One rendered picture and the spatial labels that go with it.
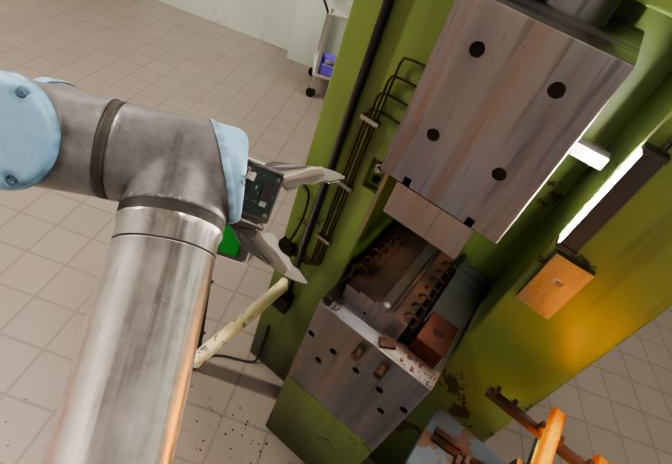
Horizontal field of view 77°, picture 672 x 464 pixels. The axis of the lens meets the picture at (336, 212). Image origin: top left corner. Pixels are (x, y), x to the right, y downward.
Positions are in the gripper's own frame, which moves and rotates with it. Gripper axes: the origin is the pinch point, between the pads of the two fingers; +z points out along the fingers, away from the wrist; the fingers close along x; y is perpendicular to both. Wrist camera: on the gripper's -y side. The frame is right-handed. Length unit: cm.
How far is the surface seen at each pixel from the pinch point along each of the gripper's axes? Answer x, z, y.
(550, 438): -23, 73, -27
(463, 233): 13.2, 34.9, -24.6
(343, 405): -41, 44, -80
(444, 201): 18.1, 28.3, -24.5
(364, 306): -9, 32, -59
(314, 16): 237, -4, -339
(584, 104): 34.1, 32.9, 2.7
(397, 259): 8, 40, -66
